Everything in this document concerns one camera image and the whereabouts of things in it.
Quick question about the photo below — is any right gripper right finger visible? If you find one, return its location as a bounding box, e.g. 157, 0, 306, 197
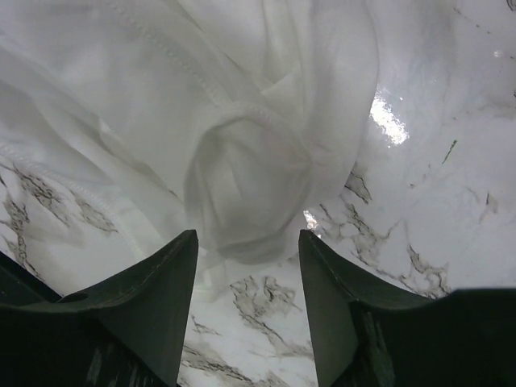
298, 231, 515, 386

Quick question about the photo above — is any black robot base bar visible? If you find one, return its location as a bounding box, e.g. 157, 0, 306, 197
0, 253, 61, 306

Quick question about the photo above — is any white tank top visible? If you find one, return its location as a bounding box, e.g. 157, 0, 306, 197
1, 1, 379, 300

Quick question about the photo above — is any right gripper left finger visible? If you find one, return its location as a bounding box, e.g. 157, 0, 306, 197
1, 231, 198, 386

